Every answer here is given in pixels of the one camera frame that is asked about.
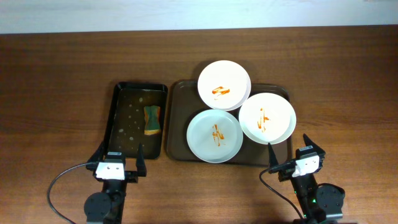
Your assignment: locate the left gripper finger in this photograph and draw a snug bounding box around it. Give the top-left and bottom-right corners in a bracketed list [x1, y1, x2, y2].
[136, 143, 147, 177]
[88, 141, 104, 162]

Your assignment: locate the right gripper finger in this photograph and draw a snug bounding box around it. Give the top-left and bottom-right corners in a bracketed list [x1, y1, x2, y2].
[267, 143, 279, 168]
[303, 134, 323, 153]

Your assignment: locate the orange green scrub sponge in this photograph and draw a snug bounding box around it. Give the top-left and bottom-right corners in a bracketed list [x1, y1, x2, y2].
[144, 105, 161, 136]

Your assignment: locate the pale blue plate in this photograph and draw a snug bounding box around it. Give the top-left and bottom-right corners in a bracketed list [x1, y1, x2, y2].
[186, 110, 243, 164]

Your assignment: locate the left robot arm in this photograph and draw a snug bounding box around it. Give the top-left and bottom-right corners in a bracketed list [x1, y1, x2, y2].
[84, 143, 147, 224]

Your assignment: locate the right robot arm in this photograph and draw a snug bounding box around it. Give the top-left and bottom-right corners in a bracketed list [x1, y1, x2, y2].
[265, 134, 345, 223]

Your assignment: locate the black water tray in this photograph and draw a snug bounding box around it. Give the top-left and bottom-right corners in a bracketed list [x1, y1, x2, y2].
[103, 82, 168, 159]

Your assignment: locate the white plate right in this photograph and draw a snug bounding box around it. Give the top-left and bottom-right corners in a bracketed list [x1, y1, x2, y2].
[238, 93, 297, 144]

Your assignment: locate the white plate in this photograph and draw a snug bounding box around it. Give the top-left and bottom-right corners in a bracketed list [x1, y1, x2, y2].
[197, 60, 251, 111]
[238, 93, 297, 144]

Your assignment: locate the white plate top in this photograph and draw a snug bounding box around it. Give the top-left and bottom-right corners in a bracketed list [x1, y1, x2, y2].
[197, 60, 251, 111]

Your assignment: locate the left black cable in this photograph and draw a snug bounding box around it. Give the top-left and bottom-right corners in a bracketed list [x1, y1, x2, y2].
[47, 161, 94, 224]

